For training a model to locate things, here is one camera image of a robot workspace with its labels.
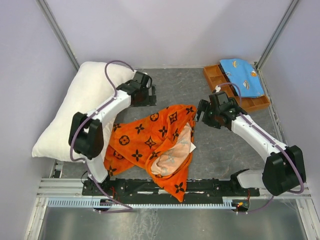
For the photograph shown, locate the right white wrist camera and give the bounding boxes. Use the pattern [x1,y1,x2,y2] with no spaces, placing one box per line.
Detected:
[215,85,221,92]

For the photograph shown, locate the light blue cable duct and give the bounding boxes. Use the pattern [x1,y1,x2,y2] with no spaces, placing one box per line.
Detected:
[47,197,236,210]

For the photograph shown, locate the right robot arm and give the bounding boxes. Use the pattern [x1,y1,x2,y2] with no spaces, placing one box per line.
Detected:
[195,91,306,196]

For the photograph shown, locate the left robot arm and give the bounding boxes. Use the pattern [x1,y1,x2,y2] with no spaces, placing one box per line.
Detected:
[68,71,157,195]

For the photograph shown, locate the brown wooden divided tray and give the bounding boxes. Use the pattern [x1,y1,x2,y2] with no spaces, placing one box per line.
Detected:
[203,64,270,113]

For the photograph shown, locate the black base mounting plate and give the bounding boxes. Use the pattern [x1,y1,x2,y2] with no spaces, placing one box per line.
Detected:
[81,177,261,204]

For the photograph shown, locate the orange patterned pillowcase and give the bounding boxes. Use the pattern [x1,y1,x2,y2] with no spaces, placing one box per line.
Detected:
[104,104,197,203]

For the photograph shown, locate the blue patterned cloth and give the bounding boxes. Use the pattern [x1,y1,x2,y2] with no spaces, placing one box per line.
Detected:
[219,58,265,98]

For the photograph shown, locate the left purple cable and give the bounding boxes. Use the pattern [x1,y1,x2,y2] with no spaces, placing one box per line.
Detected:
[68,59,134,214]

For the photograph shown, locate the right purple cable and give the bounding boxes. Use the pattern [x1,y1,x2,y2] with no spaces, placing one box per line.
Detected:
[216,82,306,215]

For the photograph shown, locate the white pillow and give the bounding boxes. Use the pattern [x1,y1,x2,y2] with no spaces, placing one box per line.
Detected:
[31,61,136,162]

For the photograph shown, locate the purple cable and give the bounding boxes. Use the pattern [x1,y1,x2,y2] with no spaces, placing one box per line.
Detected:
[216,82,306,215]
[68,59,134,214]

